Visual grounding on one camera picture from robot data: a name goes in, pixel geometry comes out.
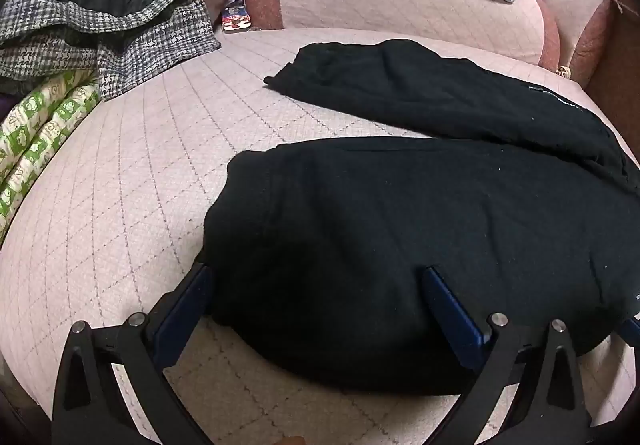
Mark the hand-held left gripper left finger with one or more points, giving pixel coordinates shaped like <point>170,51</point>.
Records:
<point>181,320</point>

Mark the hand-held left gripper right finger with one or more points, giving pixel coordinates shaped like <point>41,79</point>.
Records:
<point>456,321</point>

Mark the black pants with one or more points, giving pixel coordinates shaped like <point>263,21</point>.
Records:
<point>400,225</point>

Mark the pink quilted bed sheet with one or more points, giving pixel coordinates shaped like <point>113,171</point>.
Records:
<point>150,175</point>

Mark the green printed cream blanket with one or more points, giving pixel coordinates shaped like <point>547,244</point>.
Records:
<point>45,125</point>

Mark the beige knotted tassel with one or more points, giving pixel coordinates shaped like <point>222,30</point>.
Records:
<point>565,71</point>

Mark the houndstooth coat with black lining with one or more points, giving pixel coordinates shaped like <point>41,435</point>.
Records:
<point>150,40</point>

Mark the colourful printed packet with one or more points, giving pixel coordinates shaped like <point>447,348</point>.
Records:
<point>235,17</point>

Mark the pink bolster cushion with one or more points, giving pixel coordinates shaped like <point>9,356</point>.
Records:
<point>400,5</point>

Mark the pink and brown cushion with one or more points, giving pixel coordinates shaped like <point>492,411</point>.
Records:
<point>575,10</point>

